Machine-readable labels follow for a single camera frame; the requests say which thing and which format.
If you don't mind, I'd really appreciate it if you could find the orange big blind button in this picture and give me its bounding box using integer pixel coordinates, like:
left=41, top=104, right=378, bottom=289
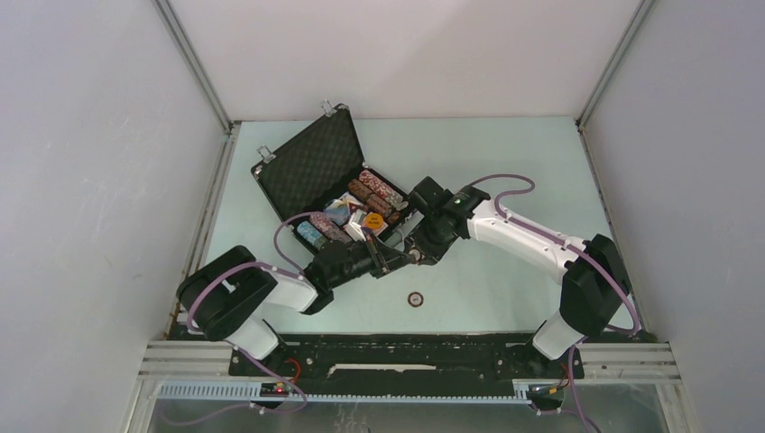
left=364, top=213, right=386, bottom=231

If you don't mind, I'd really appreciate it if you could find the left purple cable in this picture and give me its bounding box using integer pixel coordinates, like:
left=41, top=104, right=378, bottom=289
left=155, top=211, right=336, bottom=427

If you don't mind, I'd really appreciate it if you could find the black aluminium poker case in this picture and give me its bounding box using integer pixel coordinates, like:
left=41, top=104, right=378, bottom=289
left=251, top=104, right=413, bottom=257

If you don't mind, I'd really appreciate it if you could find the brown chip stack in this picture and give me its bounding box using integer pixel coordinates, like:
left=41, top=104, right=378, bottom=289
left=347, top=180, right=400, bottom=224

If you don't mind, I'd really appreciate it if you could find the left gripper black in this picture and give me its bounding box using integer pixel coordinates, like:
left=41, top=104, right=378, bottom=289
left=328, top=232, right=414, bottom=290

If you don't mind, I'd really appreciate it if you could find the light blue chip stack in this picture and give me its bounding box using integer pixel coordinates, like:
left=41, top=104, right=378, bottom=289
left=297, top=221, right=327, bottom=251

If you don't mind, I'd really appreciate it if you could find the blue playing card deck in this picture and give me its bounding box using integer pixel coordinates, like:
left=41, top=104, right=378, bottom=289
left=323, top=192, right=360, bottom=226

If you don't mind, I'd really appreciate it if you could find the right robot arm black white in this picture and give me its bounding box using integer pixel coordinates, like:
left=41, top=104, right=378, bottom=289
left=404, top=177, right=642, bottom=377

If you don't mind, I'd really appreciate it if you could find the white cable duct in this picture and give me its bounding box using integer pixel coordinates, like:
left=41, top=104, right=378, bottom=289
left=156, top=382, right=539, bottom=402

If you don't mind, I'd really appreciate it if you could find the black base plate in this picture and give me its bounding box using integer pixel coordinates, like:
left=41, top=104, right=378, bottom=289
left=228, top=333, right=584, bottom=398

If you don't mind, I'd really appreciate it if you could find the red white chip stack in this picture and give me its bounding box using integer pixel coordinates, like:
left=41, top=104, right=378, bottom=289
left=358, top=170, right=409, bottom=210

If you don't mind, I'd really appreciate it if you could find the aluminium frame rail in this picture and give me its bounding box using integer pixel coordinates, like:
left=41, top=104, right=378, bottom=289
left=138, top=340, right=234, bottom=380
left=578, top=343, right=681, bottom=384

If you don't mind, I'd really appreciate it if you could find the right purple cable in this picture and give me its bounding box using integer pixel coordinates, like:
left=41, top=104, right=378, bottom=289
left=465, top=174, right=643, bottom=433

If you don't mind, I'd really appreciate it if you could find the purple cable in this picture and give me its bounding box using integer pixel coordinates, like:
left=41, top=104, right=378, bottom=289
left=465, top=174, right=643, bottom=433
left=155, top=211, right=336, bottom=427

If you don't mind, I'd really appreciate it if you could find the purple blue chip stack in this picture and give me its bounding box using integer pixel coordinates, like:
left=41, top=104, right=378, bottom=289
left=309, top=212, right=353, bottom=244

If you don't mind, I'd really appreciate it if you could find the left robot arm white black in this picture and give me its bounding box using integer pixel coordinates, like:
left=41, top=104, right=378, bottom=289
left=176, top=238, right=418, bottom=376

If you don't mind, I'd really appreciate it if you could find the right aluminium frame rail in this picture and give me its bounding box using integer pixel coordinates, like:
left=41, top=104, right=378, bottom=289
left=578, top=343, right=681, bottom=384

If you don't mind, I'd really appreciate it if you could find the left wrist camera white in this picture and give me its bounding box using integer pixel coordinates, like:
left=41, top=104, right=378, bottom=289
left=344, top=209, right=374, bottom=242

